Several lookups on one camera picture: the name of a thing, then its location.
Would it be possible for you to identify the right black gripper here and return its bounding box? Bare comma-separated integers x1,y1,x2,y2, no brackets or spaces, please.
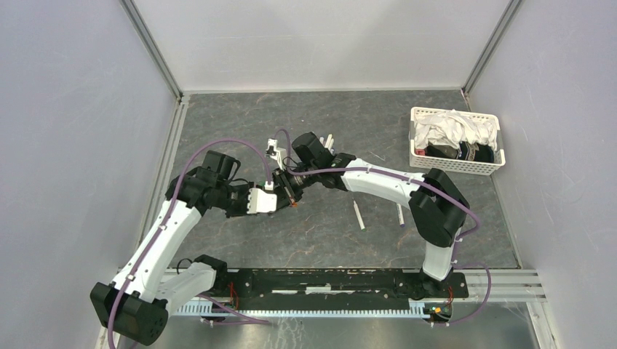
271,163,319,212

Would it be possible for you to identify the white marker green cap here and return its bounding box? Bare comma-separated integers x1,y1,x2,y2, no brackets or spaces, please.
352,200,366,231

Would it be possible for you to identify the white marker purple cap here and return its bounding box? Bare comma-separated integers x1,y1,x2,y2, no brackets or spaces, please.
396,204,405,228

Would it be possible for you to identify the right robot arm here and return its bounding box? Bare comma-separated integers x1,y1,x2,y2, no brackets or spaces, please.
266,132,473,297

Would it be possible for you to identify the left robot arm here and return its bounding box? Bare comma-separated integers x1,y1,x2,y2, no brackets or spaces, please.
89,151,277,345

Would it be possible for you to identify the white marker yellow cap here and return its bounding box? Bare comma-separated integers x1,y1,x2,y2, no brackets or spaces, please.
325,134,334,149

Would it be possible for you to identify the white plastic basket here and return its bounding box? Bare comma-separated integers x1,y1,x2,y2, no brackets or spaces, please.
409,107,506,176

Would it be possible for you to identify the white cloth in basket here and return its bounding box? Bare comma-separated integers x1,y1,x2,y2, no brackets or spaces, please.
414,110,498,150

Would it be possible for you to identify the dark cloth in basket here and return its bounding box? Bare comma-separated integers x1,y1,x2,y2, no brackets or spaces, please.
424,142,495,163

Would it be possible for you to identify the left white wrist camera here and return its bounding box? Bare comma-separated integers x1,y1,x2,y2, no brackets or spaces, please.
247,180,277,214

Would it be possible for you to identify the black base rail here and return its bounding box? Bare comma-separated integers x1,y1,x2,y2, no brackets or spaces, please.
182,268,469,312

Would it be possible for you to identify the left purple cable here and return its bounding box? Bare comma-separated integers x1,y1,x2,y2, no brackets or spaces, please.
106,138,276,349

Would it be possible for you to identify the white cable comb strip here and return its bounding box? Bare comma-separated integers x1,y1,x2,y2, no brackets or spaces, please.
173,300,429,319

